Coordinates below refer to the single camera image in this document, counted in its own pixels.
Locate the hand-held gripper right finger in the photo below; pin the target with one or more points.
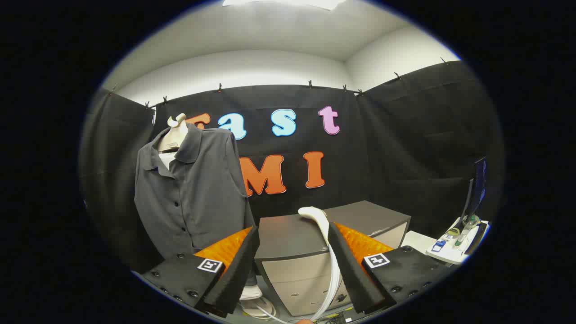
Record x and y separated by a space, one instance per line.
353 274

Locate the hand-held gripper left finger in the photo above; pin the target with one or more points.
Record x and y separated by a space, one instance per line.
238 274

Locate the grey button-up shirt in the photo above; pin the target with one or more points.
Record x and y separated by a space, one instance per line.
198 193

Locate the white stand base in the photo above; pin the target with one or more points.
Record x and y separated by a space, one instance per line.
250 292

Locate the grey cabinet with dark side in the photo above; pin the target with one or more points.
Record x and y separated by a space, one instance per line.
288 238

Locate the white low furniture panel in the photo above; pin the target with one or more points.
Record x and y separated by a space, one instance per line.
416 240

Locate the small blue box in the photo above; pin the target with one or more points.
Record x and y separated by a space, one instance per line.
438 245

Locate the white side table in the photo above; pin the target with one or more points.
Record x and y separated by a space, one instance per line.
450 256

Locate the clear green bottle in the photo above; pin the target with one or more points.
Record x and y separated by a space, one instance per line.
463 234

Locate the black backdrop cloth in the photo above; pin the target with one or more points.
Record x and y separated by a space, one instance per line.
382 148

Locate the cream white mannequin torso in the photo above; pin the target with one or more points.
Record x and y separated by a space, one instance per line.
175 135

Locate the dark computer monitor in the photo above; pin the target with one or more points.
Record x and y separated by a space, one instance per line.
479 180

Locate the ceiling light panel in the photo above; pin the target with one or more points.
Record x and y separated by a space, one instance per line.
288 2

